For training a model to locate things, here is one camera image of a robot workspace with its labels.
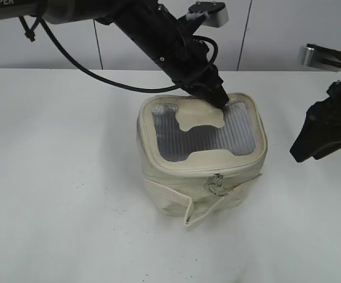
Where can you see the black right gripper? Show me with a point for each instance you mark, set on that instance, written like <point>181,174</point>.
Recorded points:
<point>320,135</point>

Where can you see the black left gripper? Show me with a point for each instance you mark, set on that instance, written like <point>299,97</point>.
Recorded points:
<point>192,67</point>

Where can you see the cream zippered bag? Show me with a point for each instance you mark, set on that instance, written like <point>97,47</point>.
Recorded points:
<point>197,159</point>

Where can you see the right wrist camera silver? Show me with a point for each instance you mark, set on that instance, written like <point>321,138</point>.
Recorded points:
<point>315,56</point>

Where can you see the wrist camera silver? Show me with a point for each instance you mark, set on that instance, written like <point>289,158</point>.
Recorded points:
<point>315,56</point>
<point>215,13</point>

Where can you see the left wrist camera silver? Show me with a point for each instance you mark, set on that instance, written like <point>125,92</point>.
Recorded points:
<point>215,13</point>

